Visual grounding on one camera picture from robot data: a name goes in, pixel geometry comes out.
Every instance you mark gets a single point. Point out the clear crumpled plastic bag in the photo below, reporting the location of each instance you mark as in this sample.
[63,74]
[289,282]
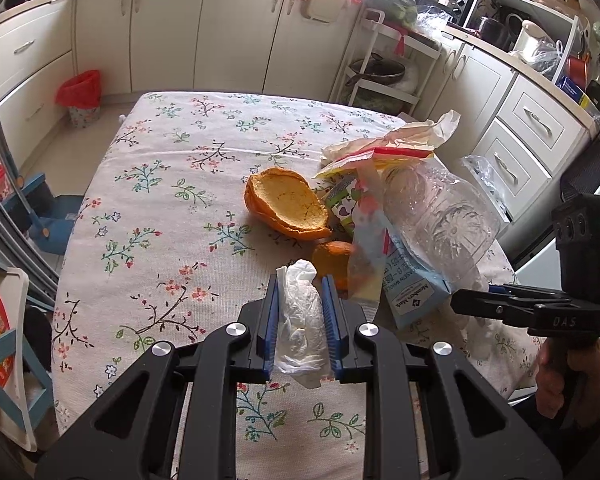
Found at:
[485,180]

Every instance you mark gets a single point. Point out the black toaster oven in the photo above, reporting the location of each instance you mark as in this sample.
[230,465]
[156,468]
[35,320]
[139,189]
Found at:
[452,5]

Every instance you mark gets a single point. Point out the folding chair with red cushion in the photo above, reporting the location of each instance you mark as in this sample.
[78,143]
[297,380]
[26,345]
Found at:
[17,345]

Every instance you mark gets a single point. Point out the black wok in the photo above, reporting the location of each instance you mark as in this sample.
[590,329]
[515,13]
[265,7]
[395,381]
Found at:
[380,70]

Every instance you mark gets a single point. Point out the white rack cart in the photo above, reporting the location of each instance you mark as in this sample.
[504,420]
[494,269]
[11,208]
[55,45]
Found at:
[420,42]

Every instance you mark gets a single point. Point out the clear zip bag red strip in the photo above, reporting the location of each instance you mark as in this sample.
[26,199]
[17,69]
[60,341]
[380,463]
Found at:
[367,240]

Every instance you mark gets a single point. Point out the green drink carton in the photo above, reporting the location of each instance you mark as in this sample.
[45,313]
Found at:
[342,205]

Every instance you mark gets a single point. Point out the white drawer cabinet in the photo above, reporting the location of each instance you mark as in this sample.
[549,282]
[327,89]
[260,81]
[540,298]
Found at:
[25,60]
[520,125]

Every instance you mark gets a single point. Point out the small orange peel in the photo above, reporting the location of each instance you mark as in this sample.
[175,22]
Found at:
[330,257]

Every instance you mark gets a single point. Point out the large orange peel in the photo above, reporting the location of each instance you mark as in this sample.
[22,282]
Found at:
[285,200]

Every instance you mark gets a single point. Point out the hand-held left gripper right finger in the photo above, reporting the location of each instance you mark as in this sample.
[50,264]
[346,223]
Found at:
[331,330]

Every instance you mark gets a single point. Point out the translucent white bag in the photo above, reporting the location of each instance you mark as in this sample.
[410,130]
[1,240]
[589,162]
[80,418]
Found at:
[411,79]

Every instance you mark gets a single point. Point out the white cabinet run with doors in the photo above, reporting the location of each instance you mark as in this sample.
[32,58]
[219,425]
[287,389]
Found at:
[230,30]

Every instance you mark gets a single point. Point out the green vegetables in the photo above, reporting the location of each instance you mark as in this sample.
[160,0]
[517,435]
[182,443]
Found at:
[392,5]

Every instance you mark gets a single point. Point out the person's right forearm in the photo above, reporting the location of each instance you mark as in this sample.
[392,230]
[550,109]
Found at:
[555,435]

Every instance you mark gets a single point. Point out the person's right hand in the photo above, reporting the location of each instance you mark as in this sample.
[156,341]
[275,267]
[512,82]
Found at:
[592,375]

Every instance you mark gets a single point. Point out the shiny clear plastic bag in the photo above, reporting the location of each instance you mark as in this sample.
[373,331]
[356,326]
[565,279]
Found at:
[432,20]

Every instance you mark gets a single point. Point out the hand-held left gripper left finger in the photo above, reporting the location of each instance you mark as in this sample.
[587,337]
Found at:
[270,327]

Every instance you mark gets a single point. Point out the white counter shelf unit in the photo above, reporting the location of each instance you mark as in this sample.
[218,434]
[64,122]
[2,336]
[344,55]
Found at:
[527,2]

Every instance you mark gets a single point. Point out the white plastic bag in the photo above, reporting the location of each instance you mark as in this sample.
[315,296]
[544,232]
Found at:
[300,320]

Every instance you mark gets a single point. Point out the blue white carton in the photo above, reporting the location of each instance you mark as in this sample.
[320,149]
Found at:
[415,295]

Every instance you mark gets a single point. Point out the red-lined trash bin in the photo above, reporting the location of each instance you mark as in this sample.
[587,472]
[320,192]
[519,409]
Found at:
[80,92]

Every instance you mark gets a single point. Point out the red hanging tassel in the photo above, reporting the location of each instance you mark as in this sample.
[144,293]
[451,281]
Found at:
[398,44]

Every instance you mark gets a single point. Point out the blue box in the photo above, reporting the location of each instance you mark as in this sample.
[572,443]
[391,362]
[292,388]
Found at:
[572,90]

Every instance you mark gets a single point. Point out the clear plastic bottle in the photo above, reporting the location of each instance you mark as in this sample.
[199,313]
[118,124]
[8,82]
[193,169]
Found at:
[445,220]

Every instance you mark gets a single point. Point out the yellow wrapper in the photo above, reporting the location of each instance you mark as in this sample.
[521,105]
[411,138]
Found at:
[337,171]

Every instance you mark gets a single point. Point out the zip bag with red seal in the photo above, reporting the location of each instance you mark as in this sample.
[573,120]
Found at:
[415,132]

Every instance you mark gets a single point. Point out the leafy greens bundle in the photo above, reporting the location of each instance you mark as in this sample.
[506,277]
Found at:
[375,100]

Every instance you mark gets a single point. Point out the black cooking pot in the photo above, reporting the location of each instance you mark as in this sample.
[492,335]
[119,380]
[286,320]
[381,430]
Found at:
[495,31]

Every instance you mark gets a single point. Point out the white kettle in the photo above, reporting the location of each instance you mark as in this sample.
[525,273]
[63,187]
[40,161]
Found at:
[530,37]

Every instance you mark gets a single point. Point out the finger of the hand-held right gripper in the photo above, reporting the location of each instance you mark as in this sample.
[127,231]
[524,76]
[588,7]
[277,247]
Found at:
[485,304]
[525,293]

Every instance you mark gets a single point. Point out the red pot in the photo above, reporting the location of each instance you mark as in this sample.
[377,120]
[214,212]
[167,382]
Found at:
[577,67]

